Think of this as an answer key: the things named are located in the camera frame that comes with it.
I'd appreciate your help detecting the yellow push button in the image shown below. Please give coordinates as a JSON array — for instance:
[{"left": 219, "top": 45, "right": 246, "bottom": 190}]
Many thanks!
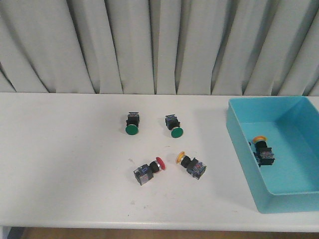
[
  {"left": 252, "top": 135, "right": 275, "bottom": 167},
  {"left": 176, "top": 151, "right": 206, "bottom": 180}
]

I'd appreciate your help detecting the lying red push button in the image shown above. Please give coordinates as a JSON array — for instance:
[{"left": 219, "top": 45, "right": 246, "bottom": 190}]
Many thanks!
[{"left": 133, "top": 157, "right": 165, "bottom": 186}]

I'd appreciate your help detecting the green push button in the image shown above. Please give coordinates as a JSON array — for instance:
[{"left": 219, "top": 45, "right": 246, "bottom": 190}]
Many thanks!
[
  {"left": 125, "top": 112, "right": 140, "bottom": 135},
  {"left": 165, "top": 115, "right": 183, "bottom": 138}
]

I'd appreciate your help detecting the left green push button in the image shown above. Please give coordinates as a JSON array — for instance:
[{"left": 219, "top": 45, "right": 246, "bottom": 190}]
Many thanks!
[{"left": 125, "top": 112, "right": 140, "bottom": 135}]

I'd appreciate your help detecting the right green push button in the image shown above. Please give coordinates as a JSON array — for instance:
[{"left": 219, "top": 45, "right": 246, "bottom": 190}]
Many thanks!
[{"left": 165, "top": 115, "right": 183, "bottom": 138}]

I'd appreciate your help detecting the white pleated curtain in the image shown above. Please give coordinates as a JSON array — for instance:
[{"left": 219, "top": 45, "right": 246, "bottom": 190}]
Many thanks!
[{"left": 0, "top": 0, "right": 319, "bottom": 96}]

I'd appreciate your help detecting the light blue plastic box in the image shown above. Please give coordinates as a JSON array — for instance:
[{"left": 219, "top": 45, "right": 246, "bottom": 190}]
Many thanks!
[{"left": 226, "top": 96, "right": 319, "bottom": 214}]

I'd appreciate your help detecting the lying yellow push button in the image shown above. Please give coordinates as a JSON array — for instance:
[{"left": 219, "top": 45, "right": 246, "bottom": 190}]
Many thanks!
[{"left": 176, "top": 151, "right": 206, "bottom": 180}]

